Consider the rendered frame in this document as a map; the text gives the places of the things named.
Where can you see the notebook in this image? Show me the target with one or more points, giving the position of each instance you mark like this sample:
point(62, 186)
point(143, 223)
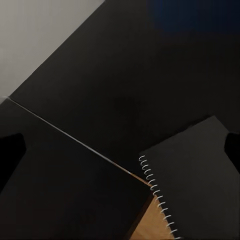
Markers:
point(196, 183)

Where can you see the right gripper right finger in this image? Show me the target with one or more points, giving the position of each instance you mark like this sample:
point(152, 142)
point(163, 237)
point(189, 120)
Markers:
point(232, 149)

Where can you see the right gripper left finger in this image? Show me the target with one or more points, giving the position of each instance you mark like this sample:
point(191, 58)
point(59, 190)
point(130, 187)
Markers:
point(12, 149)

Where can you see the desk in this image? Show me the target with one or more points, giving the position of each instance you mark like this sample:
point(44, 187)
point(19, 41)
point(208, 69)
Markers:
point(133, 75)

